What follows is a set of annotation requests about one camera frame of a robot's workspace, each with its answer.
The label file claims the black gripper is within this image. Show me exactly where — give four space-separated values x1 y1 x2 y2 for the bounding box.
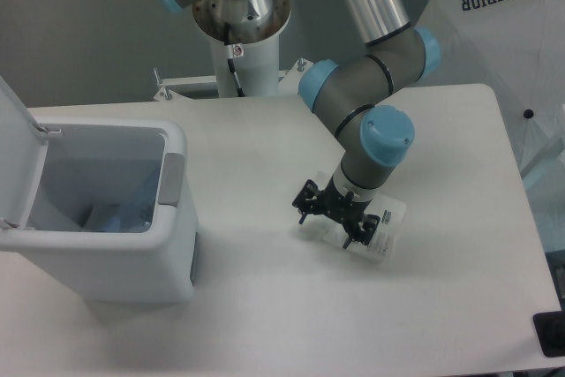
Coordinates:
291 179 380 249

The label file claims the white plastic packaging bag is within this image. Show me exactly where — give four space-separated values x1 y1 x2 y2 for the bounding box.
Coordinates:
317 169 406 262

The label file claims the clear plastic water bottle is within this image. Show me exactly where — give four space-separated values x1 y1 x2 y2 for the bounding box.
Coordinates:
94 169 161 233

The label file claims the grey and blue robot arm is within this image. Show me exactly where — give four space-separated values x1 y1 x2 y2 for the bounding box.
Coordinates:
161 0 441 246

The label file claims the white trash can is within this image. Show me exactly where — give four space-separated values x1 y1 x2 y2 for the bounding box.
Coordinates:
1 117 198 303

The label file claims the white trash can lid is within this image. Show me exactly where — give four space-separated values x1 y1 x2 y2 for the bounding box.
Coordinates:
1 80 48 230

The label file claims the black device at table edge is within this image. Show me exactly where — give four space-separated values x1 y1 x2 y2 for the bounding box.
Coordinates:
532 311 564 358

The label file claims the white Superior umbrella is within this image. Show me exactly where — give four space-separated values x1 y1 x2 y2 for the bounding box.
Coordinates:
418 0 564 169

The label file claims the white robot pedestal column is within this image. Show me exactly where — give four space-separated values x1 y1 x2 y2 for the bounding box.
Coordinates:
192 0 292 99

